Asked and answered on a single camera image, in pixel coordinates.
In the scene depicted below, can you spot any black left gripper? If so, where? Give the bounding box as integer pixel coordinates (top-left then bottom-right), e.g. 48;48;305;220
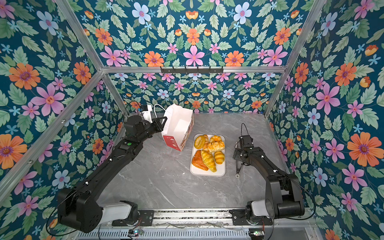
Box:
135;114;167;143

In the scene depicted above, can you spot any red printed white paper bag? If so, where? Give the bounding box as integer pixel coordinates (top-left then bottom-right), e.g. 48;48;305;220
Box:
154;104;194;152

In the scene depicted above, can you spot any knotted golden fake bread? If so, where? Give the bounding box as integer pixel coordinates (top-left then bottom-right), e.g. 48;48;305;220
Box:
203;141;225;153

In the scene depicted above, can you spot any golden ring fake doughnut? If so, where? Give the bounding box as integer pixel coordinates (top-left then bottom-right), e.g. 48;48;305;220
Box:
194;135;210;150

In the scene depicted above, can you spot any orange brown fake croissant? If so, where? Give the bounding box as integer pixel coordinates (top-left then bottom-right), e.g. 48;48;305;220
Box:
192;150;209;171

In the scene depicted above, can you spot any round yellow striped fake bun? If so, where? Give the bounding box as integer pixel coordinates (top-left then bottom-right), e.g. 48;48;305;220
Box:
210;135;223;143

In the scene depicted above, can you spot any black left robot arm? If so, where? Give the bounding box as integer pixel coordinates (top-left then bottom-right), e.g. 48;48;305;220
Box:
58;116;167;233

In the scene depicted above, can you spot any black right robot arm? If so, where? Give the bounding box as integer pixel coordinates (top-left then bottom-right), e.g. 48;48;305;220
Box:
233;135;305;223

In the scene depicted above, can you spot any white plastic tray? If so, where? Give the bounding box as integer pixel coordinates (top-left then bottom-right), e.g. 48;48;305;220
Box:
190;134;226;177

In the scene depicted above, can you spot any aluminium rear top beam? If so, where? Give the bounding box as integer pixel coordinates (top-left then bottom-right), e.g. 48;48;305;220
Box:
102;66;287;74

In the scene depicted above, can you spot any aluminium beam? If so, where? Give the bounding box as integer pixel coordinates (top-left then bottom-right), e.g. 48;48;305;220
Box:
1;71;104;205
102;66;287;74

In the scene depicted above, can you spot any aluminium left side beam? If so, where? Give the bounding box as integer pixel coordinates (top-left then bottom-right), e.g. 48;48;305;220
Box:
1;71;104;205

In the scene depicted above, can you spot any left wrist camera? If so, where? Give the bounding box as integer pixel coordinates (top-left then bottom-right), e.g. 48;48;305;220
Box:
141;105;153;123

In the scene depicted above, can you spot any black hook rail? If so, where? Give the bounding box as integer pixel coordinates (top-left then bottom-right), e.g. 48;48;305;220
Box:
160;67;224;75

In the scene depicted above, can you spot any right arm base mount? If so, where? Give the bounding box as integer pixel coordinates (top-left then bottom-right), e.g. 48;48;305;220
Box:
229;200;273;226

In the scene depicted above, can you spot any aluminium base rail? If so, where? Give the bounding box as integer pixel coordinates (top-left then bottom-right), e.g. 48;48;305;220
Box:
71;208;319;229

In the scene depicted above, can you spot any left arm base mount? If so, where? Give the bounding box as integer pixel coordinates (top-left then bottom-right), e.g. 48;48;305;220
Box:
112;201;155;227

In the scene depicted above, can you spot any aluminium frame post left rear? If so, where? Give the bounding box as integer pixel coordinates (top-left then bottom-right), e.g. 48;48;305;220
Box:
56;1;127;117

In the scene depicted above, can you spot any aluminium frame post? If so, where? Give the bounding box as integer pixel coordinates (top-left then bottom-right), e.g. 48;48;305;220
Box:
56;1;127;117
264;0;327;119

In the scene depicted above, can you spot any aluminium frame post right rear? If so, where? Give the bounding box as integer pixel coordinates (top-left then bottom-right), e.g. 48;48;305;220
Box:
264;0;327;119

